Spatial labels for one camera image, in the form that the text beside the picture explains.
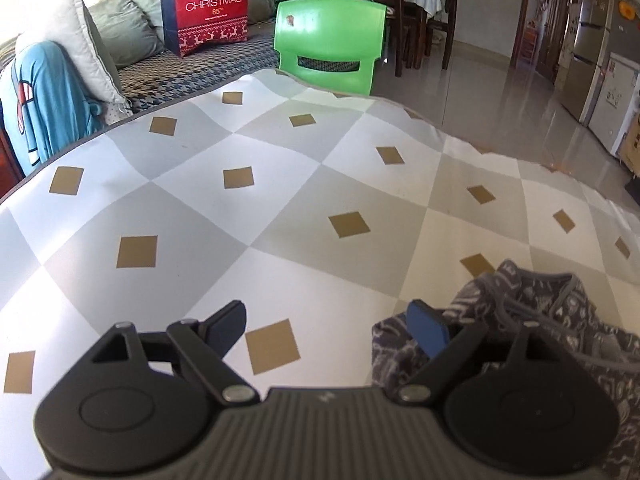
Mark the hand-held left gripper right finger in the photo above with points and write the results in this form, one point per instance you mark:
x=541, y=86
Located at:
x=427, y=332

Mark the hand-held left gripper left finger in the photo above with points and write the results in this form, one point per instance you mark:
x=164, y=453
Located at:
x=225, y=329

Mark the grey doodle print fleece jacket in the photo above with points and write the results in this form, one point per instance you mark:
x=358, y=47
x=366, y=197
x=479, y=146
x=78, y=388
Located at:
x=550, y=310

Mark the diamond pattern table cover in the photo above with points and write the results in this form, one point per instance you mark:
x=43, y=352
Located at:
x=250, y=210

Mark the teal cartoon print cloth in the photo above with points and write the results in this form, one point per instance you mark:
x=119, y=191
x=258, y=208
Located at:
x=50, y=105

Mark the pink drawer unit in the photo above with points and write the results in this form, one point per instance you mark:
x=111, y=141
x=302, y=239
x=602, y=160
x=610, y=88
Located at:
x=528, y=45

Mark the green cushion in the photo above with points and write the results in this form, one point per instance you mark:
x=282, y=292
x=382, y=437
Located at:
x=262, y=5
x=125, y=35

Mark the red and navy gift bag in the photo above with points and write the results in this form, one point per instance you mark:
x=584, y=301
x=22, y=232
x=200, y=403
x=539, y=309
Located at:
x=210, y=15

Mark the green plastic chair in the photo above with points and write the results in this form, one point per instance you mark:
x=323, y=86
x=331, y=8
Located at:
x=325, y=30

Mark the silver refrigerator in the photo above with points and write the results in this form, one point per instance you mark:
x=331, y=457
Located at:
x=590, y=50

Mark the white cushion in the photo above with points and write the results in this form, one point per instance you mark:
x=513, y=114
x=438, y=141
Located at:
x=65, y=35

